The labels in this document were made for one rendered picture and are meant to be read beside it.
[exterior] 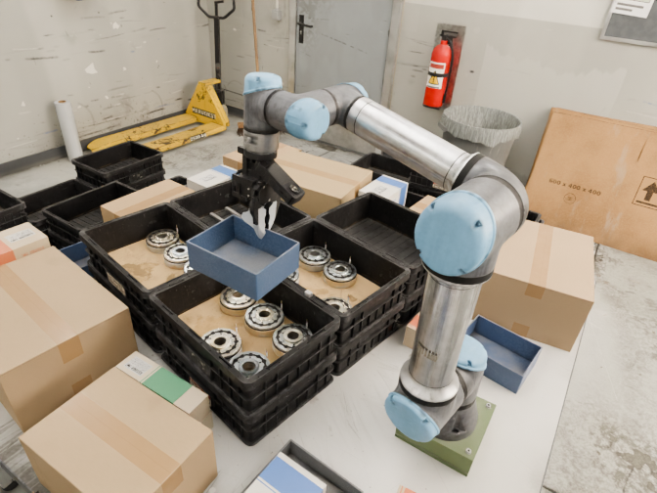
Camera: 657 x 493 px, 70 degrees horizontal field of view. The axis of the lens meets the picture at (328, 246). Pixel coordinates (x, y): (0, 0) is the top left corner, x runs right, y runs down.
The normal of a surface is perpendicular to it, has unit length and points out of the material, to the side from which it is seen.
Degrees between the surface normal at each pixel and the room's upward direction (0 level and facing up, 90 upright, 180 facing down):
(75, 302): 0
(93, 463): 0
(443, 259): 80
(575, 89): 90
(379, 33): 90
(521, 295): 90
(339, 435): 0
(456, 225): 84
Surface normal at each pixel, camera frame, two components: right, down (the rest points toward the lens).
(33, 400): 0.77, 0.39
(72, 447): 0.07, -0.83
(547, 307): -0.43, 0.47
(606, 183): -0.51, 0.24
